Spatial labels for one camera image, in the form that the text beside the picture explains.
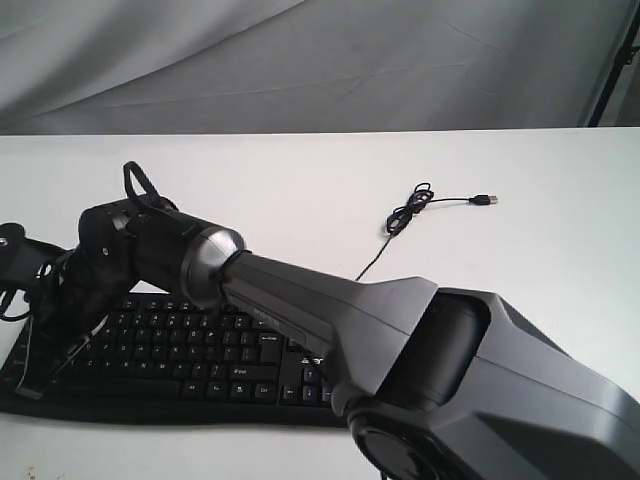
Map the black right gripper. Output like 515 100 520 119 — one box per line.
16 199 138 399

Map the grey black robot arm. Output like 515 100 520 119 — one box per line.
1 196 639 479

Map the black acer keyboard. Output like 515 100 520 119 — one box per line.
1 293 346 429

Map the grey backdrop cloth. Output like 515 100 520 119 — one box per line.
1 1 639 135

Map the black tripod stand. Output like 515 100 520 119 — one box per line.
586 1 639 128

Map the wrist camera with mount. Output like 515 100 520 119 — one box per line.
0 223 65 297

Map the black USB cable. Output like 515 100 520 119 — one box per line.
353 181 500 283

